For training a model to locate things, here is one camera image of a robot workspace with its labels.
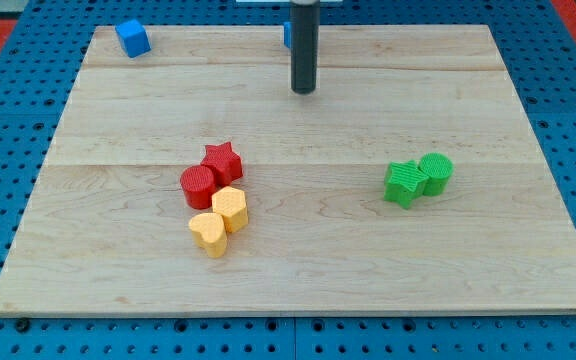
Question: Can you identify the red cylinder block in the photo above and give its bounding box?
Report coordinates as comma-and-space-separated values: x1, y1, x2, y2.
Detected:
180, 165, 216, 210

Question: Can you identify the red star block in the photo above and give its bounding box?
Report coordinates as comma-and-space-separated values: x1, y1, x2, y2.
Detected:
201, 142, 243, 186

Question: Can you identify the blue cube block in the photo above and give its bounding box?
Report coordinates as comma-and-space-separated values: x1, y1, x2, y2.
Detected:
115, 19, 151, 58

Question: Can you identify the yellow hexagon block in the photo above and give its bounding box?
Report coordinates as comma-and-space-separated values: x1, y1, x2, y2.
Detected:
212, 186, 249, 233

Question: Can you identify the yellow heart block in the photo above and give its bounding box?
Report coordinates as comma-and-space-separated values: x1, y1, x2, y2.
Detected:
188, 213, 227, 258

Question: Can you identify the green star block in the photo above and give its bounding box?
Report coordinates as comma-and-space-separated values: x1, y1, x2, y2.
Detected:
383, 160, 429, 209

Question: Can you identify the light wooden board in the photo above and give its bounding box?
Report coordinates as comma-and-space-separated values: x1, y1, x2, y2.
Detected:
0, 25, 576, 318

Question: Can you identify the green cylinder block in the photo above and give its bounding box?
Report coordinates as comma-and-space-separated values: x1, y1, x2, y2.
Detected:
418, 153, 454, 196

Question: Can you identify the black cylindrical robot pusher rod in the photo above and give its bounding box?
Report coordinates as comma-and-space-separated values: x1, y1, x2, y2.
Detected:
290, 0, 320, 95

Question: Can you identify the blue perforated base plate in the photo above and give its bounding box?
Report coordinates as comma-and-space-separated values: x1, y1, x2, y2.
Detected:
0, 0, 576, 359

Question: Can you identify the blue block behind rod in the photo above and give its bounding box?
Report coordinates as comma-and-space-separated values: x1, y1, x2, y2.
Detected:
283, 21, 292, 49

